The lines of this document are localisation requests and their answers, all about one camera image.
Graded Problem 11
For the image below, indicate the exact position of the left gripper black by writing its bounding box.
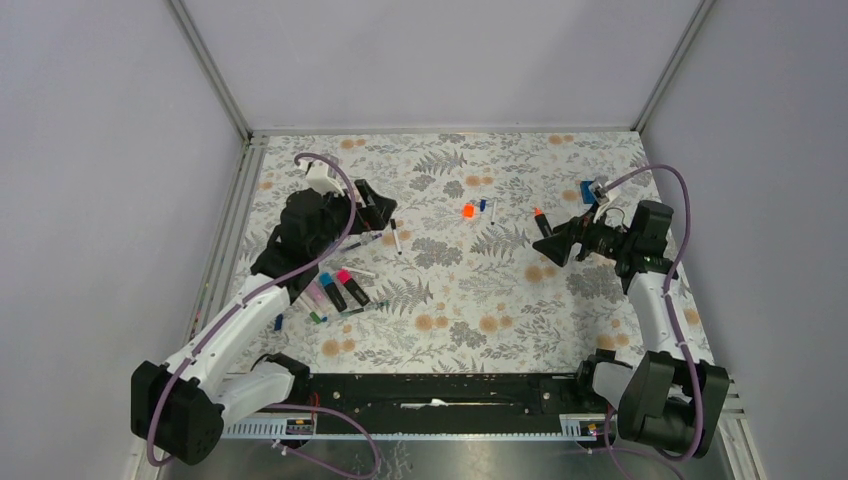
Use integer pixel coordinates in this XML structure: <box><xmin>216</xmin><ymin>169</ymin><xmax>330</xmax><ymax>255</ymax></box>
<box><xmin>310</xmin><ymin>179</ymin><xmax>396</xmax><ymax>257</ymax></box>

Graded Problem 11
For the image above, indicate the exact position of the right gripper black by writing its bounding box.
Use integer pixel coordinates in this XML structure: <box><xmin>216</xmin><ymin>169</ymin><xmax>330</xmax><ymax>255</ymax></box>
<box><xmin>532</xmin><ymin>200</ymin><xmax>635</xmax><ymax>267</ymax></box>

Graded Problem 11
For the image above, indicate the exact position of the white black marker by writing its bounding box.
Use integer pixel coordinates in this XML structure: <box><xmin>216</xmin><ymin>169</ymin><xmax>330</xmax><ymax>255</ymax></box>
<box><xmin>390</xmin><ymin>218</ymin><xmax>403</xmax><ymax>255</ymax></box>

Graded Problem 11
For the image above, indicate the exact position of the purple pen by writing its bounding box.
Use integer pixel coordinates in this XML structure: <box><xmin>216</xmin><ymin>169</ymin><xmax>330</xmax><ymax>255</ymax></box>
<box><xmin>334</xmin><ymin>232</ymin><xmax>383</xmax><ymax>255</ymax></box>

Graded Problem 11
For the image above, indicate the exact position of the black highlighter orange cap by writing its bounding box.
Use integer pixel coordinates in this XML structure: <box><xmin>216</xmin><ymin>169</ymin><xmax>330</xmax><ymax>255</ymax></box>
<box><xmin>534</xmin><ymin>208</ymin><xmax>553</xmax><ymax>238</ymax></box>

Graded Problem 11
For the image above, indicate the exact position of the white marker blue tip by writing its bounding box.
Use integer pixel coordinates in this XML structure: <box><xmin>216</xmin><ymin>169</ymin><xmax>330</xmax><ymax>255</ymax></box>
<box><xmin>489</xmin><ymin>200</ymin><xmax>497</xmax><ymax>226</ymax></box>

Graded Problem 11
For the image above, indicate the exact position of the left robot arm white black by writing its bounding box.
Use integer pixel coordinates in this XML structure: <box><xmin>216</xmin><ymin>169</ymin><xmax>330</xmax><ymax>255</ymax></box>
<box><xmin>130</xmin><ymin>180</ymin><xmax>398</xmax><ymax>465</ymax></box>

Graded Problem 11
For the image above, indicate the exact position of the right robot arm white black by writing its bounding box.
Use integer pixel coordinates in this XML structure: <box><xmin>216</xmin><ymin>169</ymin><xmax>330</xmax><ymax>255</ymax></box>
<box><xmin>532</xmin><ymin>200</ymin><xmax>730</xmax><ymax>458</ymax></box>

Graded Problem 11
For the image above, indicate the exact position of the blue box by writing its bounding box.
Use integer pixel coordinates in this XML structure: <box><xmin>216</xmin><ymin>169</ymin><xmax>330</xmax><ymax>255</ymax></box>
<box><xmin>580</xmin><ymin>179</ymin><xmax>608</xmax><ymax>205</ymax></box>

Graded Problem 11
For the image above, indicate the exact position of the white grey marker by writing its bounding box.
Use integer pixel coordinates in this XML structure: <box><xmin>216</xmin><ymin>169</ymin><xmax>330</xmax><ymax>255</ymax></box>
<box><xmin>343</xmin><ymin>266</ymin><xmax>379</xmax><ymax>279</ymax></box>

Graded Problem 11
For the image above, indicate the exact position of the black highlighter pink cap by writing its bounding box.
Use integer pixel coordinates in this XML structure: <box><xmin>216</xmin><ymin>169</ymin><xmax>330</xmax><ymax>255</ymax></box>
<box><xmin>336</xmin><ymin>269</ymin><xmax>371</xmax><ymax>306</ymax></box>

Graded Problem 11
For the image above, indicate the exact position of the black highlighter blue cap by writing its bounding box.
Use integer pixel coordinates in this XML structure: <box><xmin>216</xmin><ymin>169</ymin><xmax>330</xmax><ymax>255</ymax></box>
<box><xmin>318</xmin><ymin>272</ymin><xmax>348</xmax><ymax>313</ymax></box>

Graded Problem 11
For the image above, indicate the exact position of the floral patterned table mat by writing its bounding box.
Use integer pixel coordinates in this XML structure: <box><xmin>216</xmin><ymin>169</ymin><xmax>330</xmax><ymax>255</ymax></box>
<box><xmin>231</xmin><ymin>131</ymin><xmax>658</xmax><ymax>373</ymax></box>

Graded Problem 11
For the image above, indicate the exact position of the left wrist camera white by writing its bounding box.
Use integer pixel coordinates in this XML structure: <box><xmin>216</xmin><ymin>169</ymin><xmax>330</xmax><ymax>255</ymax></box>
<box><xmin>302</xmin><ymin>161</ymin><xmax>346</xmax><ymax>195</ymax></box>

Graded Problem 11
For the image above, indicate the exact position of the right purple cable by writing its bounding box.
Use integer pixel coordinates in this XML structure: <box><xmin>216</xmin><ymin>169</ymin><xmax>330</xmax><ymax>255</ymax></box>
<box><xmin>596</xmin><ymin>164</ymin><xmax>705</xmax><ymax>480</ymax></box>

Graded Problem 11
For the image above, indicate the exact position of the purple cable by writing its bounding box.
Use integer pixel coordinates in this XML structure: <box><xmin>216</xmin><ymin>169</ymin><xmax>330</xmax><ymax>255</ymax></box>
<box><xmin>145</xmin><ymin>152</ymin><xmax>384</xmax><ymax>480</ymax></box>
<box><xmin>596</xmin><ymin>164</ymin><xmax>705</xmax><ymax>480</ymax></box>

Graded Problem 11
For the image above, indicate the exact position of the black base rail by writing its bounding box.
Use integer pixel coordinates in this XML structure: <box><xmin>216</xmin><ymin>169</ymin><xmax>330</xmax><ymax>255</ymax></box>
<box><xmin>266</xmin><ymin>373</ymin><xmax>608</xmax><ymax>439</ymax></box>

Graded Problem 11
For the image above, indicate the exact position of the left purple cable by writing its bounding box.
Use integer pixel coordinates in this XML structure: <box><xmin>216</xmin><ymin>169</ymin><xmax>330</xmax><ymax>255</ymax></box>
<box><xmin>145</xmin><ymin>152</ymin><xmax>384</xmax><ymax>480</ymax></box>

